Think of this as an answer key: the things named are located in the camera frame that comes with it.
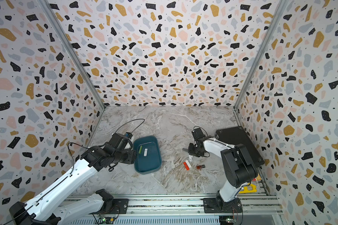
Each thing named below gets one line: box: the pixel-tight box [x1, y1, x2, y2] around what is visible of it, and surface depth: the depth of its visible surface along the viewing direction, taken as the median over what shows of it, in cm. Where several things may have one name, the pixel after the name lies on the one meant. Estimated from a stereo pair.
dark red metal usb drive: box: [196, 164, 206, 170], surface depth 90 cm
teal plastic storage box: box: [133, 135, 162, 175], surface depth 94 cm
